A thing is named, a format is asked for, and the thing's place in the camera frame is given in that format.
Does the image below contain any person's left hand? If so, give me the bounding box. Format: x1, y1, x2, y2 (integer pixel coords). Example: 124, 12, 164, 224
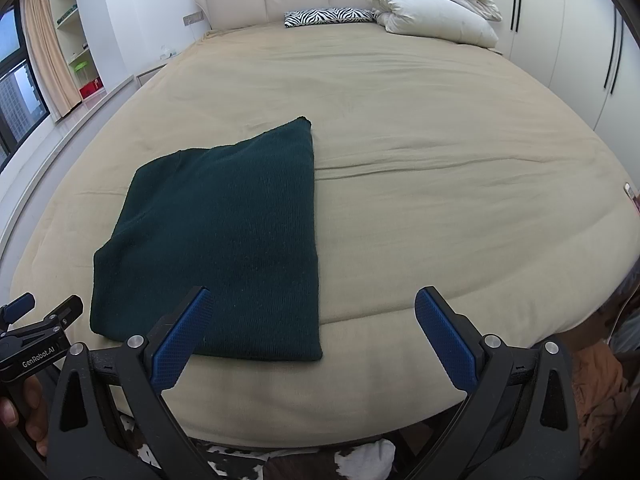
0, 375, 51, 457

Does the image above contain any folded white duvet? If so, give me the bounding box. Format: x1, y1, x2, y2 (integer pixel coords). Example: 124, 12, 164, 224
364, 0, 502, 48

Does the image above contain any zebra print pillow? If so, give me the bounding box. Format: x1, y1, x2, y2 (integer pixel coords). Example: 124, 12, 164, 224
284, 7, 377, 28

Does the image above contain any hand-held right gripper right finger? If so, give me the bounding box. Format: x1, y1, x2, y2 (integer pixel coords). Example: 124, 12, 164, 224
405, 286, 586, 480

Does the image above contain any beige curtain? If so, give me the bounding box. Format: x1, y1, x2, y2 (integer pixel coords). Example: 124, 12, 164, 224
22, 0, 81, 121

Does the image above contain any white wall shelf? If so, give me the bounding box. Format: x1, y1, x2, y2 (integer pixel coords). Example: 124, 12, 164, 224
45, 0, 108, 106

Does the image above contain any dark framed window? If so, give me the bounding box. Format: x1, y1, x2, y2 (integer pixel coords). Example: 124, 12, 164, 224
0, 0, 51, 171

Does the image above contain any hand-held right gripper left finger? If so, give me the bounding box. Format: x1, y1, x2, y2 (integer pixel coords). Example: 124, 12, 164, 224
46, 286, 216, 480

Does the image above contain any brown white cowhide rug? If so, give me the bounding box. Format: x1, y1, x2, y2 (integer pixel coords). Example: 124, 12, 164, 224
120, 420, 401, 480

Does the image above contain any orange cloth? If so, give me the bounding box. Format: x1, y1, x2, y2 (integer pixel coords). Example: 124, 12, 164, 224
570, 345, 632, 461

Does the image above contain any white wardrobe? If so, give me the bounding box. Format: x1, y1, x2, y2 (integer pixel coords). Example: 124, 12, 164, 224
492, 0, 640, 136

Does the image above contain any white bedside table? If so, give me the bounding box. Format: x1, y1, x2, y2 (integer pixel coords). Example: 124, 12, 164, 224
136, 62, 169, 89

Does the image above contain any dark green knit sweater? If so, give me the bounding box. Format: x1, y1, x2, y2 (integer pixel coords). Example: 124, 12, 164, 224
90, 116, 323, 362

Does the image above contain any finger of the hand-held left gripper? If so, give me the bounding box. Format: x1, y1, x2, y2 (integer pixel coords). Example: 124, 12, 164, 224
34, 295, 85, 334
0, 293, 36, 334

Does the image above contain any bed with beige cover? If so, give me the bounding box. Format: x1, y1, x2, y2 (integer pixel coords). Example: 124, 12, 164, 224
10, 22, 640, 448

